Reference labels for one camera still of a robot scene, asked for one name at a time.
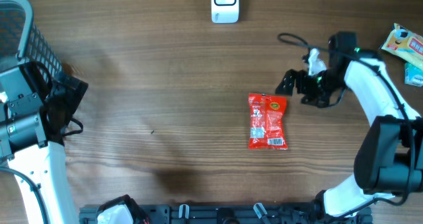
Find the red candy bag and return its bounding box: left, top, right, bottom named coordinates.
left=249, top=93, right=288, bottom=150

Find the green tissue pack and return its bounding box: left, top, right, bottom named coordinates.
left=404, top=63, right=423, bottom=87

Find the yellow wet wipes pack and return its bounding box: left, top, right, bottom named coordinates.
left=381, top=23, right=422, bottom=70

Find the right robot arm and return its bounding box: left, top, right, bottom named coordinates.
left=275, top=32, right=422, bottom=223

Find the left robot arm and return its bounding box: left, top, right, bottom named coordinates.
left=1, top=61, right=88, bottom=223

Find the white barcode scanner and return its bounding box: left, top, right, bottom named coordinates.
left=211, top=0, right=240, bottom=24

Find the grey plastic basket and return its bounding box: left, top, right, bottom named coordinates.
left=1, top=0, right=63, bottom=76

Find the black camera cable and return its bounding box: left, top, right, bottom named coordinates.
left=276, top=32, right=417, bottom=207

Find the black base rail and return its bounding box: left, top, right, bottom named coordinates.
left=78, top=202, right=373, bottom=224

